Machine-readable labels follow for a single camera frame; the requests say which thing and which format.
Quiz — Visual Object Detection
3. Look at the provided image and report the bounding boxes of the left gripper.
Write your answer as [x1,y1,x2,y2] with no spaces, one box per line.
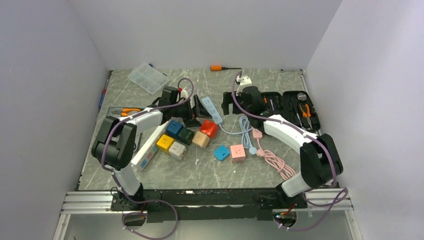
[171,95,213,128]

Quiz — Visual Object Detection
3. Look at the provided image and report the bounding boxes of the red cube socket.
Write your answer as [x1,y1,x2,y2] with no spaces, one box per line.
[200,119,219,139]

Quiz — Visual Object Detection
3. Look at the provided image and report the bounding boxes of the dark green cube socket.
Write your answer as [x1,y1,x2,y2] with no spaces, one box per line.
[177,127,195,146]

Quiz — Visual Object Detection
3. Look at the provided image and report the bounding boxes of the beige cube socket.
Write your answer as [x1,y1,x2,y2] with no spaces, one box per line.
[192,131,211,149]

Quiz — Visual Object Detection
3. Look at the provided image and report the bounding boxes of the blue cube socket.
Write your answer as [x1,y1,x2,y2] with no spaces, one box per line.
[166,120,184,139]

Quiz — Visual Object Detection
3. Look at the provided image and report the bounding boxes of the light blue power strip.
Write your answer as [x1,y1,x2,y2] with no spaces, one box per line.
[201,96,258,156]

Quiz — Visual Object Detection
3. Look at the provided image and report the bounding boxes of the white cube socket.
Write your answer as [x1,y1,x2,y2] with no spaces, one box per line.
[168,141,187,160]

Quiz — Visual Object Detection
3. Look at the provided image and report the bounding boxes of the yellow cube socket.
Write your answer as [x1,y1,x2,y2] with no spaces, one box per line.
[156,134,175,155]

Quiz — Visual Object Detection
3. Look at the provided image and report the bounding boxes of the light blue plug adapter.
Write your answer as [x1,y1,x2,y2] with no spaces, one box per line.
[213,145,230,161]

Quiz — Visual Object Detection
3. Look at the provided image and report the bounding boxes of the clear plastic organizer box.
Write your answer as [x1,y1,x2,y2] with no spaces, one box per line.
[127,63,169,95]

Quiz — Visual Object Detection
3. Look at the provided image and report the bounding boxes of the pink cube socket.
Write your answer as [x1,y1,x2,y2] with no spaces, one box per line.
[230,144,246,164]

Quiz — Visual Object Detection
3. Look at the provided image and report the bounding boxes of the black tool case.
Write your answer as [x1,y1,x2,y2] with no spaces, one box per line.
[261,90,321,133]

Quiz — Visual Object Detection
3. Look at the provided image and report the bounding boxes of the white power strip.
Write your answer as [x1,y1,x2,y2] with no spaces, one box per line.
[131,120,170,172]

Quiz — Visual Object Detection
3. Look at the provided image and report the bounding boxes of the pink power strip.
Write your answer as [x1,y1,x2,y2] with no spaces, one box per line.
[252,128,296,180]

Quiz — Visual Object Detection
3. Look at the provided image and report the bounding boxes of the grey tool tray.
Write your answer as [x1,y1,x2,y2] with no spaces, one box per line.
[104,106,144,153]

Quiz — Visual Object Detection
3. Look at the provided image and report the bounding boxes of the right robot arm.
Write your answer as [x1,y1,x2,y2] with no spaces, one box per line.
[221,85,344,208]

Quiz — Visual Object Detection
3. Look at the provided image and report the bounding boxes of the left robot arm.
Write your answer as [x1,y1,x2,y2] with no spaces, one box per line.
[91,86,211,210]

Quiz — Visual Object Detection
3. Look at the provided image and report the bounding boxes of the blue red pen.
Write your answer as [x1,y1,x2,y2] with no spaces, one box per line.
[98,79,109,110]

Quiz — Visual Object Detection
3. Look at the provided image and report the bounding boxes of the orange handled screwdriver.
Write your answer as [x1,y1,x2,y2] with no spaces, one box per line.
[210,65,242,72]

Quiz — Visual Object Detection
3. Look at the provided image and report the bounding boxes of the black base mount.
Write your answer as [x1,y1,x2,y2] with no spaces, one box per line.
[110,188,308,223]

